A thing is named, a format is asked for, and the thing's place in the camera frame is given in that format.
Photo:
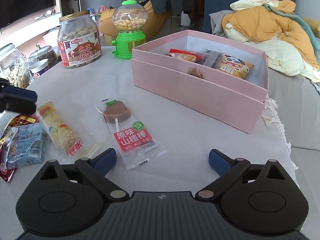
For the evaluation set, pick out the dark red snack bag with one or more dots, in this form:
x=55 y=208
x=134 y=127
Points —
x=6 y=136

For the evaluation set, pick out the grey wrapped snack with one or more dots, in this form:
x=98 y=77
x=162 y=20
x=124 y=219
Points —
x=210 y=58

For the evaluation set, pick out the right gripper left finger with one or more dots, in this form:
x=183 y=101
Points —
x=94 y=171

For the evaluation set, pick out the green gumball dispenser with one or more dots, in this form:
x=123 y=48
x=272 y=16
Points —
x=129 y=19

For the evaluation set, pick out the large peanut jar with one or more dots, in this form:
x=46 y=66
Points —
x=78 y=40

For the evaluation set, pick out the red orange snack packet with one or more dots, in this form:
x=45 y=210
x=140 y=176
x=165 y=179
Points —
x=184 y=55

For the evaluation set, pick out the long biscuit packet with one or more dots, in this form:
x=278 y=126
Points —
x=62 y=135

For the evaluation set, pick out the hawthorn lollipop packet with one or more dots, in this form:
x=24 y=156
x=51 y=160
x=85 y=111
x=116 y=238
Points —
x=133 y=141

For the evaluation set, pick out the panda snack packet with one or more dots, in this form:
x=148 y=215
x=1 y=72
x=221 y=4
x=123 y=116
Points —
x=235 y=66

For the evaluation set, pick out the glass jar with nuts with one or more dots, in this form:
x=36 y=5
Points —
x=13 y=66

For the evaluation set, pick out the grey sofa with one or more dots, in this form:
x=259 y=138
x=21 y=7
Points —
x=296 y=96

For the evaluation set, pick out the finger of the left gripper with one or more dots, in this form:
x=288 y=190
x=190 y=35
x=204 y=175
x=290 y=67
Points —
x=15 y=99

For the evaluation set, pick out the pink cardboard box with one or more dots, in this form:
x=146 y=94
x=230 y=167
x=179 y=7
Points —
x=232 y=100

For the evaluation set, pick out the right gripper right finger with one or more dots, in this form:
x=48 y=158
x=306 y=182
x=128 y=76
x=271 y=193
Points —
x=229 y=171

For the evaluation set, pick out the orange yellow blanket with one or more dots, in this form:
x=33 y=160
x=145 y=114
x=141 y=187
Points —
x=273 y=27

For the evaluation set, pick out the light blue snack packet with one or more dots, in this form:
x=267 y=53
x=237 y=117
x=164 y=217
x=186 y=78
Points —
x=27 y=147

